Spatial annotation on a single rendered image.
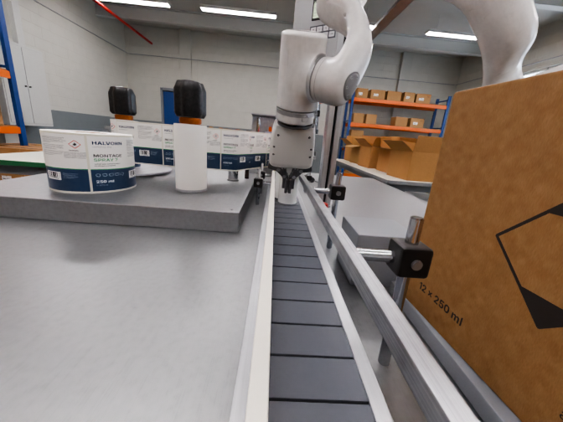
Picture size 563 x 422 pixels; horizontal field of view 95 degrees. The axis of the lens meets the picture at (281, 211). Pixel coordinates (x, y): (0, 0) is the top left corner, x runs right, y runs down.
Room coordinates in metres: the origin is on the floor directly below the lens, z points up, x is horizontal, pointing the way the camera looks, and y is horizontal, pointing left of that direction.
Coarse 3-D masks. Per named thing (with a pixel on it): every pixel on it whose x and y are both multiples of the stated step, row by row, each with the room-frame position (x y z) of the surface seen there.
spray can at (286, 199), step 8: (288, 168) 0.66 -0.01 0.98; (280, 176) 0.68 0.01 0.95; (288, 176) 0.66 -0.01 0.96; (280, 184) 0.68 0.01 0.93; (296, 184) 0.67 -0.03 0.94; (280, 192) 0.67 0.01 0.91; (296, 192) 0.68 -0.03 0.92; (280, 200) 0.67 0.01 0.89; (288, 200) 0.66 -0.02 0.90; (296, 200) 0.68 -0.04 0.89
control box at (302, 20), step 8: (296, 0) 0.96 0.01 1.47; (304, 0) 0.94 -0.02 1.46; (312, 0) 0.93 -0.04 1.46; (296, 8) 0.96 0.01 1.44; (304, 8) 0.94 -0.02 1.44; (296, 16) 0.96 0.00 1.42; (304, 16) 0.94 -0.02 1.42; (296, 24) 0.96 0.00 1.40; (304, 24) 0.94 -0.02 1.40; (312, 24) 0.92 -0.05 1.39; (320, 24) 0.91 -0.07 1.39; (336, 32) 0.88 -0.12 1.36; (328, 40) 0.89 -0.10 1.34; (336, 40) 0.88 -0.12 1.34; (328, 48) 0.89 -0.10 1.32; (336, 48) 0.88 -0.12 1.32; (328, 56) 0.89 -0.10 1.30
